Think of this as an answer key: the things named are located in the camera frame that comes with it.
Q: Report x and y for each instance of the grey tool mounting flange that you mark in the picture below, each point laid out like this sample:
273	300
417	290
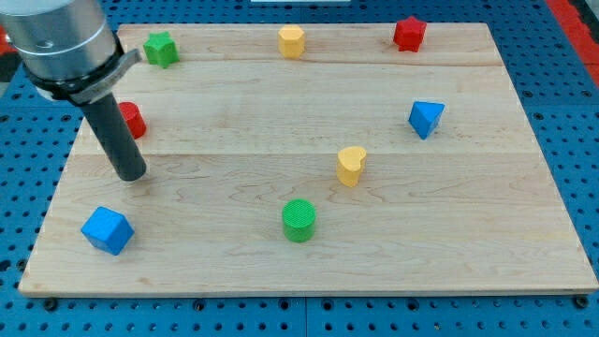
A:
66	75

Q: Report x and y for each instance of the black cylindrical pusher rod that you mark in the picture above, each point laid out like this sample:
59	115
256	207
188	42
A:
115	138

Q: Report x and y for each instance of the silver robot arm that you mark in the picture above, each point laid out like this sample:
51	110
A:
44	26

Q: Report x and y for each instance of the yellow heart block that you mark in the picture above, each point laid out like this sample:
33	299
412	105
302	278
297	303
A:
351	162

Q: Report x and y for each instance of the red cylinder block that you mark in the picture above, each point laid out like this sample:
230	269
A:
133	118

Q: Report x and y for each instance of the blue cube block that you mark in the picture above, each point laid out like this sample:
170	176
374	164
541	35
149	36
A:
107	230

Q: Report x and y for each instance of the green star block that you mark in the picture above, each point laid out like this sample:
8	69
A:
160	50

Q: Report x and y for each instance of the light wooden board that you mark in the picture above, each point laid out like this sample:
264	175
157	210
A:
235	131

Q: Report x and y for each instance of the green cylinder block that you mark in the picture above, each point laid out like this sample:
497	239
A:
298	216

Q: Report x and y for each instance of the yellow hexagon block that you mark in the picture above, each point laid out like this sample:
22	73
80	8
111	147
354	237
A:
291	41

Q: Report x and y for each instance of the blue triangle block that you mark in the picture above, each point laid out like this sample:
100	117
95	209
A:
425	116

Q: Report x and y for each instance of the red star block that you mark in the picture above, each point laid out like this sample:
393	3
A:
409	34

